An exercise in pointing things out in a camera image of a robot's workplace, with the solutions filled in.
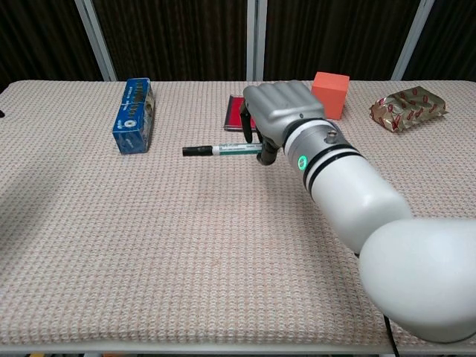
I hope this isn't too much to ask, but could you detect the beige woven tablecloth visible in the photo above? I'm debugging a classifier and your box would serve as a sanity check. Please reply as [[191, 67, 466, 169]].
[[0, 80, 476, 347]]

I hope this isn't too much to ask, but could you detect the red flat box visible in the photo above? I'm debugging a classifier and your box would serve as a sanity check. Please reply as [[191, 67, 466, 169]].
[[223, 94, 258, 132]]

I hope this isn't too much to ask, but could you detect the gold red snack bag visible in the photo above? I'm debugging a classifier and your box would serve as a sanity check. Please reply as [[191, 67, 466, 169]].
[[369, 86, 447, 134]]

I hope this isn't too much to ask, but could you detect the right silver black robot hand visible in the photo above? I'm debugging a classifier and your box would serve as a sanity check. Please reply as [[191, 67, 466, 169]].
[[239, 80, 327, 167]]

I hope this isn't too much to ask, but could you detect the dark brown partition panel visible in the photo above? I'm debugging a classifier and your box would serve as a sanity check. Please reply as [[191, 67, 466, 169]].
[[92, 0, 248, 82], [403, 0, 476, 81], [263, 0, 425, 81], [0, 0, 103, 91]]

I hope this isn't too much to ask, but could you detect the black marker cap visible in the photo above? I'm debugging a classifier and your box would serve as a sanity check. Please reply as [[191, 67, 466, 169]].
[[181, 145, 214, 158]]

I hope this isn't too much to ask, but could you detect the grey partition frame post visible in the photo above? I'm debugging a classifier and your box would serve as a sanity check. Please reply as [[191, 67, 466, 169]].
[[74, 0, 118, 82], [245, 0, 268, 82], [390, 0, 436, 81]]

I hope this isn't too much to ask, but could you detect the blue cardboard box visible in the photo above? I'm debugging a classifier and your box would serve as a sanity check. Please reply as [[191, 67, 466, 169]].
[[112, 77, 155, 155]]

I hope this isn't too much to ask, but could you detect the white green marker body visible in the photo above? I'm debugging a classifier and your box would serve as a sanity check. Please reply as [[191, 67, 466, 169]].
[[211, 143, 263, 157]]

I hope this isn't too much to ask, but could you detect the orange cube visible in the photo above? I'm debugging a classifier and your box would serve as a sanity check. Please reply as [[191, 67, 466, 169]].
[[311, 71, 351, 121]]

